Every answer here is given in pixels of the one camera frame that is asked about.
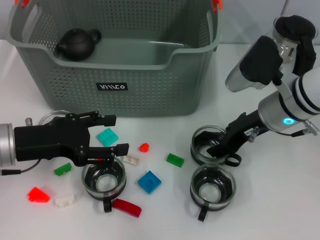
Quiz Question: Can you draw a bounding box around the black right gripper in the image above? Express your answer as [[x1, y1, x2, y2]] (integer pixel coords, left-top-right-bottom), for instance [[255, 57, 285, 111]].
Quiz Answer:
[[206, 109, 265, 159]]

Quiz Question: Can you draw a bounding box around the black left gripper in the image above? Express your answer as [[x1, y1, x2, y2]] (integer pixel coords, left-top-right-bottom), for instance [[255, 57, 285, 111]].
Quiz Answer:
[[13, 111, 130, 167]]

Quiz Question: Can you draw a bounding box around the glass teacup black sleeve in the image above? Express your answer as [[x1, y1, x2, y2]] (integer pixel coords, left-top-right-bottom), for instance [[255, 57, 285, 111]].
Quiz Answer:
[[189, 124, 242, 167], [38, 109, 68, 162], [81, 158, 128, 214], [189, 163, 237, 223]]

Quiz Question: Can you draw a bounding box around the grey perforated plastic storage basket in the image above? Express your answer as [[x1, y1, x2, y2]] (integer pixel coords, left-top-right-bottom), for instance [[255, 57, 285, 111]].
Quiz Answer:
[[5, 0, 224, 118]]

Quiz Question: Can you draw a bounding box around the teal square toy brick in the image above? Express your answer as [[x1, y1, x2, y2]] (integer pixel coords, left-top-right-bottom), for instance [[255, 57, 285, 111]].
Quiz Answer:
[[96, 127, 120, 147]]

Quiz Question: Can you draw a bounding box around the white toy brick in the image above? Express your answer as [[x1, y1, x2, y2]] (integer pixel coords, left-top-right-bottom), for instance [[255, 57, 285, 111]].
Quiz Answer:
[[123, 154, 141, 166], [53, 193, 77, 208]]

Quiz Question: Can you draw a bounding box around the green flat toy brick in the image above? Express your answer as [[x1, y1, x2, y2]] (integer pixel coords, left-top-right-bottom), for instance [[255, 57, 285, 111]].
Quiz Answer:
[[166, 152, 186, 170]]

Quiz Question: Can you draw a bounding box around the blue square toy brick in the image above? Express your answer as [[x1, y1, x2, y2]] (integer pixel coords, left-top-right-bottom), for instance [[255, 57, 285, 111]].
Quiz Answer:
[[136, 170, 163, 195]]

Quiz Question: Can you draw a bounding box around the green notched toy brick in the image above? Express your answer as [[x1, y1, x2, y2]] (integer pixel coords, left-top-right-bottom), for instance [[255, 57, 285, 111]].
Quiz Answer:
[[53, 162, 74, 177]]

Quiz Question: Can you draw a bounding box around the dark red curved toy brick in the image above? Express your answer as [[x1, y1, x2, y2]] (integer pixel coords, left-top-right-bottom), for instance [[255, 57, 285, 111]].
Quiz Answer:
[[111, 198, 143, 218]]

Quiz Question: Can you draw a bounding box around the black clay teapot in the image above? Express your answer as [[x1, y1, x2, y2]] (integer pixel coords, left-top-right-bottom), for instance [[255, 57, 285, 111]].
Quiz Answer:
[[54, 28, 103, 62]]

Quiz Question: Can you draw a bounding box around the red sloped toy brick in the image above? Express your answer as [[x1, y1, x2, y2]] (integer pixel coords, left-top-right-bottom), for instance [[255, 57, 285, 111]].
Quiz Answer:
[[27, 186, 51, 204]]

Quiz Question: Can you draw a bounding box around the right gripper signal cable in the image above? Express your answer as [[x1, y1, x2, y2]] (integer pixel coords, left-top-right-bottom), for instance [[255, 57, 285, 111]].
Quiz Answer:
[[246, 119, 320, 143]]

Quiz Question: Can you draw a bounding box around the gripper signal cable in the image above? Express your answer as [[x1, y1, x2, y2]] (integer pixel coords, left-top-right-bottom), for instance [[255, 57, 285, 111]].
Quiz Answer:
[[246, 119, 320, 143], [0, 117, 42, 176]]

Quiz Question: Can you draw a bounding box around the right wrist camera housing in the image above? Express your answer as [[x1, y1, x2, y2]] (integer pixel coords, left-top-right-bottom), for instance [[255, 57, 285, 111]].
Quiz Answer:
[[224, 34, 285, 93]]

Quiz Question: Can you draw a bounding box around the left gripper signal cable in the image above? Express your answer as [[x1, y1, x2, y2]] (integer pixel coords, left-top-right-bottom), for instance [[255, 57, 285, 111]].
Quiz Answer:
[[0, 117, 42, 176]]

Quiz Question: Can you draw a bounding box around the glass teapot black lid handle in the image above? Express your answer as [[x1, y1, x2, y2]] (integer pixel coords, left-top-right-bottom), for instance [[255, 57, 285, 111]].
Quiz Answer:
[[271, 14, 317, 77]]

